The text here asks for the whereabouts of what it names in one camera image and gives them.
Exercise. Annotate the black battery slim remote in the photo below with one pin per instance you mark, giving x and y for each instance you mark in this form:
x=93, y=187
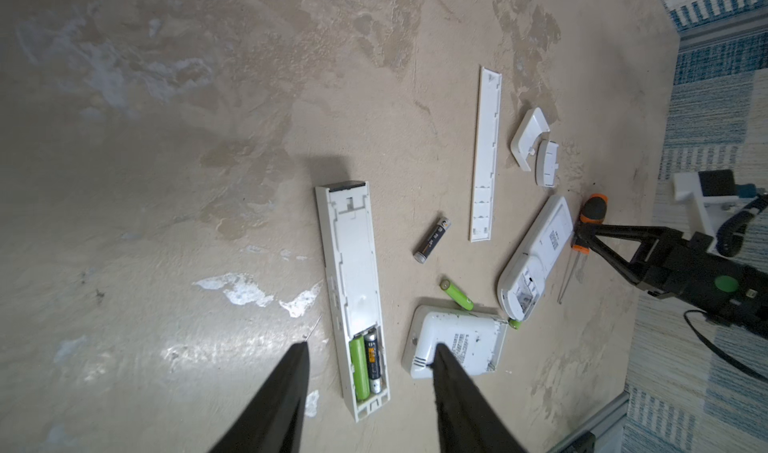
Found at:
x=373, y=361

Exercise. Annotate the green battery slim remote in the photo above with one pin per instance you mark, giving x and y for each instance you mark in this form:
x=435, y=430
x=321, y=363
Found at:
x=359, y=366

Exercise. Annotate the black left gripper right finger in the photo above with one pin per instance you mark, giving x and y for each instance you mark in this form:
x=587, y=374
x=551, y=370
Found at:
x=465, y=420

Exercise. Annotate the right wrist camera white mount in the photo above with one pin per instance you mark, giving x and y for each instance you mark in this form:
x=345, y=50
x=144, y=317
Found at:
x=717, y=206

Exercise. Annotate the white remote control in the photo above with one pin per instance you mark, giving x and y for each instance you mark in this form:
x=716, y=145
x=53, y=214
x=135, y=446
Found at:
x=475, y=339
x=522, y=282

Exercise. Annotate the black silver battery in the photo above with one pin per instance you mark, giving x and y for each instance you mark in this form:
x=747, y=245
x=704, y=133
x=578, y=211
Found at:
x=428, y=244

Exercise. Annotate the orange black handle screwdriver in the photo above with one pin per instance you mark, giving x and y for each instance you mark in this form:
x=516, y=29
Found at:
x=592, y=212

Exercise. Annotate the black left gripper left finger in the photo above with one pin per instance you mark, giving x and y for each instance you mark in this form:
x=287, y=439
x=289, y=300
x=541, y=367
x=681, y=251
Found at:
x=273, y=420

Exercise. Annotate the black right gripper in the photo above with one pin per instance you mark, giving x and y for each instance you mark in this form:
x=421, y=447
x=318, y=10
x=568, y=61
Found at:
x=666, y=265

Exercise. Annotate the long white battery cover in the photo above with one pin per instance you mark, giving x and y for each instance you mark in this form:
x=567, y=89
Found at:
x=485, y=159

